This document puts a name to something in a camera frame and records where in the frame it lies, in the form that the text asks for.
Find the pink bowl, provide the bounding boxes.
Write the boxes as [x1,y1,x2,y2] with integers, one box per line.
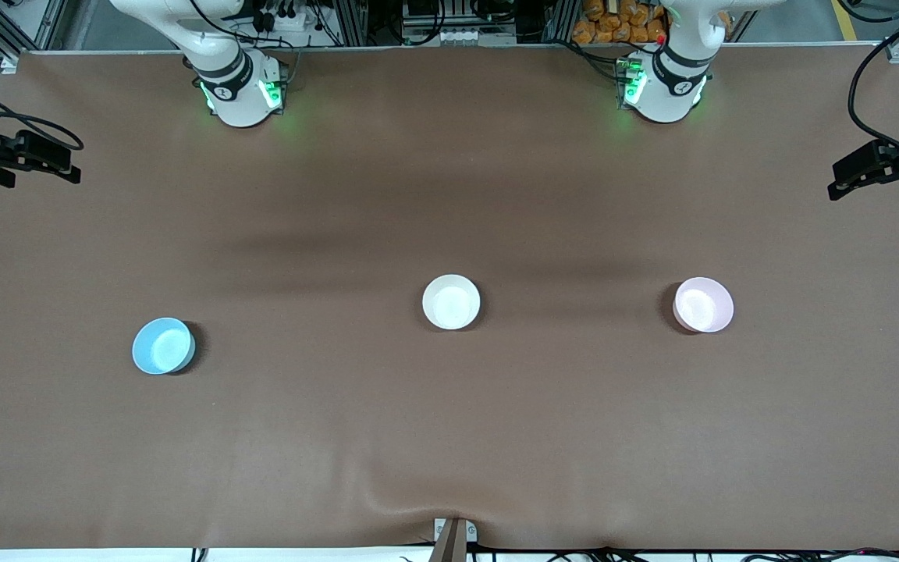
[673,277,734,334]

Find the light blue bowl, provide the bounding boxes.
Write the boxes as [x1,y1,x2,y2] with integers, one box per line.
[132,317,196,375]

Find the white bowl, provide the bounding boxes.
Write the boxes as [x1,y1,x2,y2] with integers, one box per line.
[421,274,481,330]

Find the white power strip with plugs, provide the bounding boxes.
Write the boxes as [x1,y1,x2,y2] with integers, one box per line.
[251,6,319,37]

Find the orange snack bags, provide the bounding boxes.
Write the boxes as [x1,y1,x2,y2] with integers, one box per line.
[572,0,669,45]

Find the brown table mat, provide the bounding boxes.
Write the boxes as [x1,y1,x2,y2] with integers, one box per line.
[0,45,899,551]

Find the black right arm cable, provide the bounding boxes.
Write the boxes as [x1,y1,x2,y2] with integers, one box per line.
[0,72,84,151]

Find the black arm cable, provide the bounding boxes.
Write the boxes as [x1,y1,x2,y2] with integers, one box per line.
[847,4,899,169]
[0,72,84,151]

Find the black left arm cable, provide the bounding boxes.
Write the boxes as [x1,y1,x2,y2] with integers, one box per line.
[847,4,899,169]

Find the aluminium frame post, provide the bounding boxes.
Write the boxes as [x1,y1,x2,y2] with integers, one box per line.
[332,0,369,46]

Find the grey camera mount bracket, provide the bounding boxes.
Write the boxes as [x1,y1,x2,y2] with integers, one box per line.
[428,518,478,562]

